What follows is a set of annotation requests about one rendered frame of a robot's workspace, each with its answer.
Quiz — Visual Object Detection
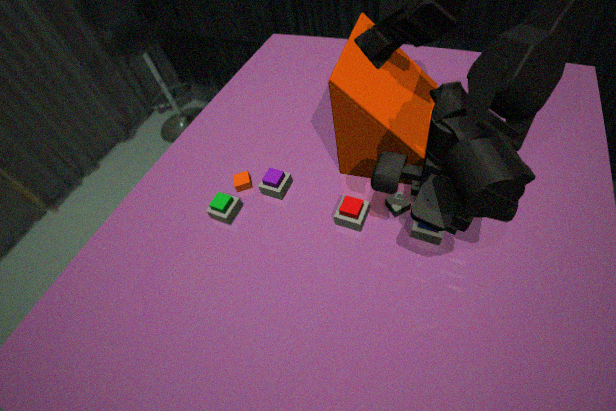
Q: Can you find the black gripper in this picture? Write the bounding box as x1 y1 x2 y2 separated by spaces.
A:
371 146 518 223

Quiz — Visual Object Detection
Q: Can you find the green button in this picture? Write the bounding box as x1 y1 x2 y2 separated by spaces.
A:
206 192 243 225

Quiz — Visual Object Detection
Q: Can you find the red button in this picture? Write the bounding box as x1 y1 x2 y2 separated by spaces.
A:
334 195 370 232

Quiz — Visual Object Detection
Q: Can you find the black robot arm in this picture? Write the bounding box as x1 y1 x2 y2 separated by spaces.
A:
354 0 608 235

